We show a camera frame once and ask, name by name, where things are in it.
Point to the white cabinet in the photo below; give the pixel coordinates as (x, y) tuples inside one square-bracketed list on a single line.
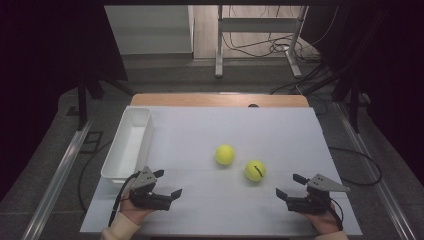
[(150, 30)]

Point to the white cover board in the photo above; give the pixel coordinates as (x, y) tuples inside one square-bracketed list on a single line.
[(213, 130)]

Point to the white plastic bin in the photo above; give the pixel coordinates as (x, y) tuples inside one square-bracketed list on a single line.
[(130, 146)]

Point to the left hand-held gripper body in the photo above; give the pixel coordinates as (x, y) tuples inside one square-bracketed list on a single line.
[(144, 181)]

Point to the black tripod stand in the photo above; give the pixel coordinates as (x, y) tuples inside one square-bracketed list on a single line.
[(350, 93), (83, 96)]

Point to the person's left hand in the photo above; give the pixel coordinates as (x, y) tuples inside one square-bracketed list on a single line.
[(133, 211)]

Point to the yellow tennis ball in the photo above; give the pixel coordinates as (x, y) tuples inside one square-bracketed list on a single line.
[(225, 154), (255, 170)]

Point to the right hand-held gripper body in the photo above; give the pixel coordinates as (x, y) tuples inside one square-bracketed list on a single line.
[(313, 201)]

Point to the black table grommet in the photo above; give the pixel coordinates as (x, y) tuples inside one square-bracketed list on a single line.
[(253, 105)]

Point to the grey metal stand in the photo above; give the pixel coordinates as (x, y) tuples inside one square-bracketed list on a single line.
[(256, 25)]

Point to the wooden table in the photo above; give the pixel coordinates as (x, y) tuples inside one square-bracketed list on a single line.
[(216, 100)]

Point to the person's right hand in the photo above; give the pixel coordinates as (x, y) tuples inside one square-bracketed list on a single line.
[(324, 222)]

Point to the aluminium floor rail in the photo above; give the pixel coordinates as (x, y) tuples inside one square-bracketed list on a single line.
[(376, 180), (56, 180)]

